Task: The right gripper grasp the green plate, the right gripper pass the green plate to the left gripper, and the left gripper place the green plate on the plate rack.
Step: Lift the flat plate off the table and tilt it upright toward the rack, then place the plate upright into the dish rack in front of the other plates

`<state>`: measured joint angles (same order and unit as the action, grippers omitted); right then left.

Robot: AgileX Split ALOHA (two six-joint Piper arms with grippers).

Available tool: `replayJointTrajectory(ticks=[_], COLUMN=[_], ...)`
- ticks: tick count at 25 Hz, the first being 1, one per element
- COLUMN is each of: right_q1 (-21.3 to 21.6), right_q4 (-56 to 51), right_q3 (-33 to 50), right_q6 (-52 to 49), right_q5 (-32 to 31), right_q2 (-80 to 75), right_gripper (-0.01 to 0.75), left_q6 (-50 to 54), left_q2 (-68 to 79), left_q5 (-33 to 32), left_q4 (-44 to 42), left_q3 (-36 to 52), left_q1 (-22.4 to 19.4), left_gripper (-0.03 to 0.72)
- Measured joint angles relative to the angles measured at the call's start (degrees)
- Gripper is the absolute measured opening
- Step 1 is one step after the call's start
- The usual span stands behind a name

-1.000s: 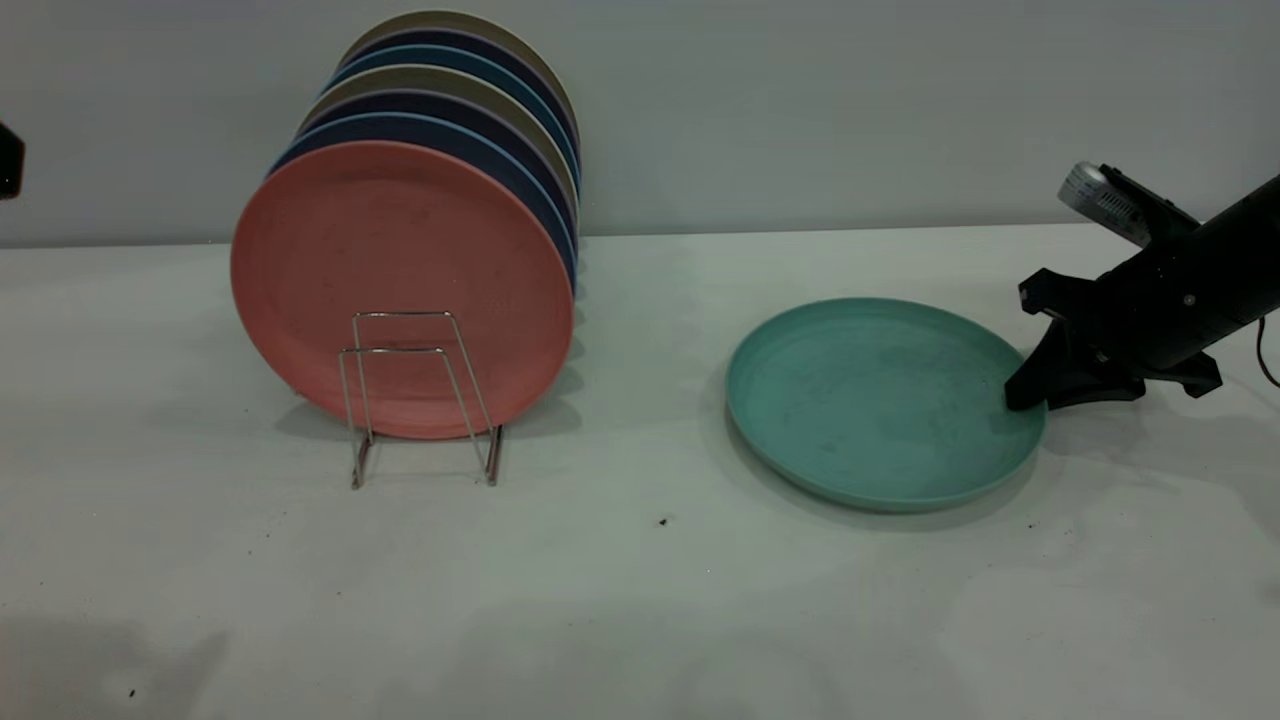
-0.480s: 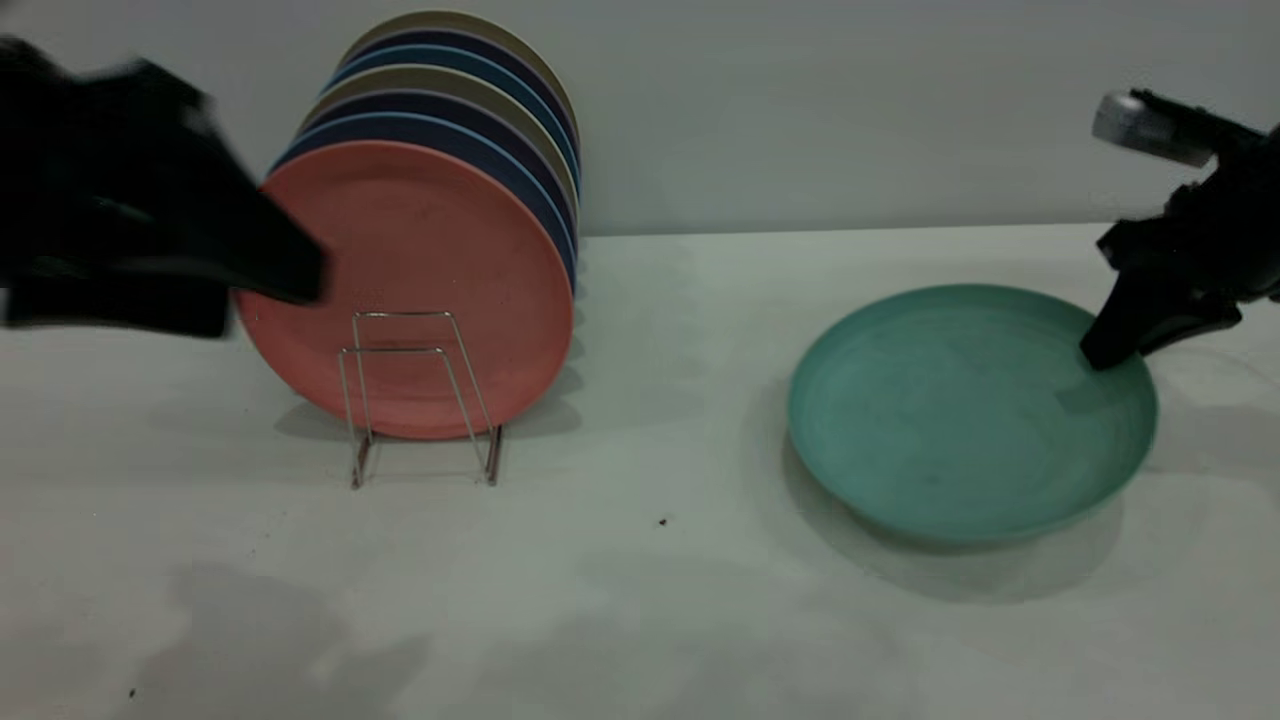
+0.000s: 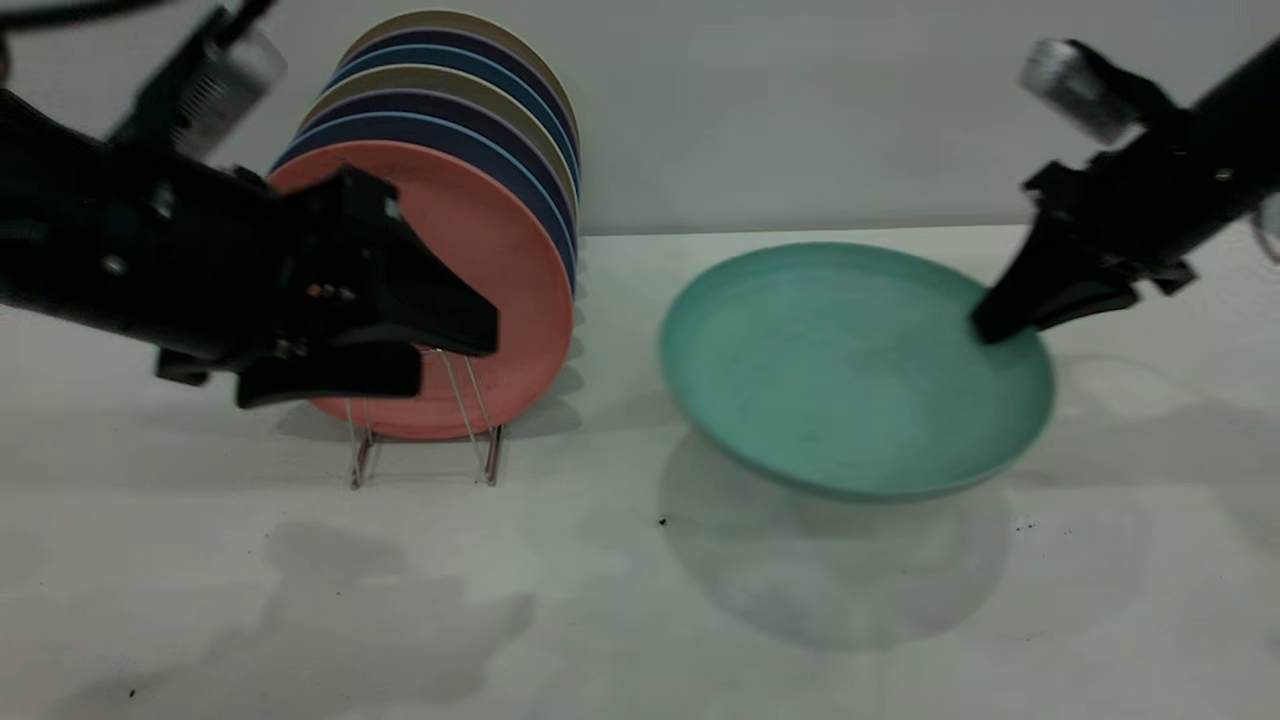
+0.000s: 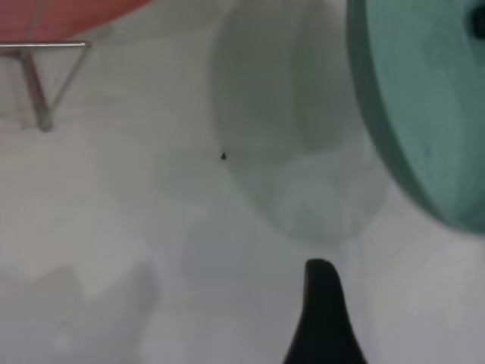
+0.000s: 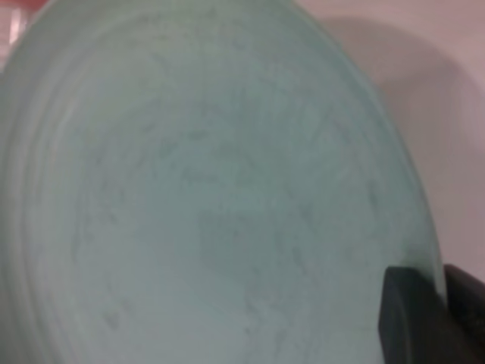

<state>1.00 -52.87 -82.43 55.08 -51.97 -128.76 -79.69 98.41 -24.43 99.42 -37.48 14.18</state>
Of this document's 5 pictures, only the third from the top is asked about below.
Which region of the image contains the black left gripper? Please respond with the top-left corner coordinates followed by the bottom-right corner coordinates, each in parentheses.
top-left (100, 145), bottom-right (499, 409)

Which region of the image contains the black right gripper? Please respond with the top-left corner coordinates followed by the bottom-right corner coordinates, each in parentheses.
top-left (972, 110), bottom-right (1271, 346)

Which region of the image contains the green round plate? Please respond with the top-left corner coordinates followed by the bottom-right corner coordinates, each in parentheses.
top-left (658, 241), bottom-right (1056, 504)

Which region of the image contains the pink round plate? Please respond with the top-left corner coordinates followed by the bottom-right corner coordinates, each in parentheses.
top-left (268, 140), bottom-right (576, 442)

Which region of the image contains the blue plate with light rim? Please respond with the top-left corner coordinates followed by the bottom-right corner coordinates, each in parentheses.
top-left (272, 112), bottom-right (579, 293)

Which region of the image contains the beige round plate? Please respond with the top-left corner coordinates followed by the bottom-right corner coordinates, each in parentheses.
top-left (338, 10), bottom-right (582, 131)
top-left (300, 64), bottom-right (581, 206)

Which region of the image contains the teal blue round plate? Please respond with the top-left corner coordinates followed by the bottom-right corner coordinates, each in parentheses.
top-left (326, 45), bottom-right (582, 181)

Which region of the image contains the metal wire plate rack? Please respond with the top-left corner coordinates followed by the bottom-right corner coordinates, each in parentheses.
top-left (345, 345), bottom-right (504, 490)

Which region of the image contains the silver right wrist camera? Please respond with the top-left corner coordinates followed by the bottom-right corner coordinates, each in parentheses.
top-left (1019, 38), bottom-right (1179, 147)

